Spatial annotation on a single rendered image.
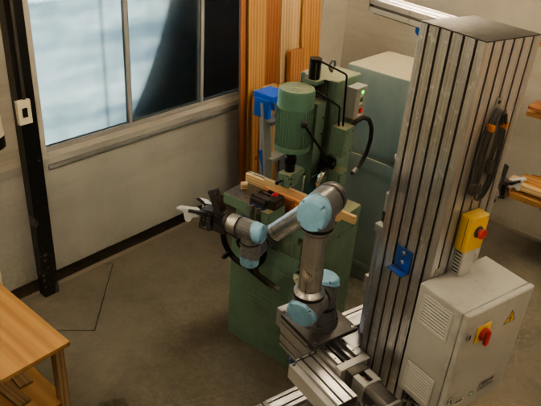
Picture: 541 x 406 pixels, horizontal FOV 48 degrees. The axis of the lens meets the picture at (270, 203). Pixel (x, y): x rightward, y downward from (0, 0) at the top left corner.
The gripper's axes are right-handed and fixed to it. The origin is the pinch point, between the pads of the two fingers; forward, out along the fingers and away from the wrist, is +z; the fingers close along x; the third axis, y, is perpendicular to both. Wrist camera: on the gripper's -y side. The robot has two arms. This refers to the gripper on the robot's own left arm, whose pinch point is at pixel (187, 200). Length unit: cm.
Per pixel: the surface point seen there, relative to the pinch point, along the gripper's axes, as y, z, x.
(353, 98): -33, -23, 100
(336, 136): -14, -21, 92
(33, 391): 110, 60, -24
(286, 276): 56, -17, 68
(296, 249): 38, -21, 65
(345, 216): 18, -39, 76
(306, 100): -34, -12, 70
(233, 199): 26, 20, 69
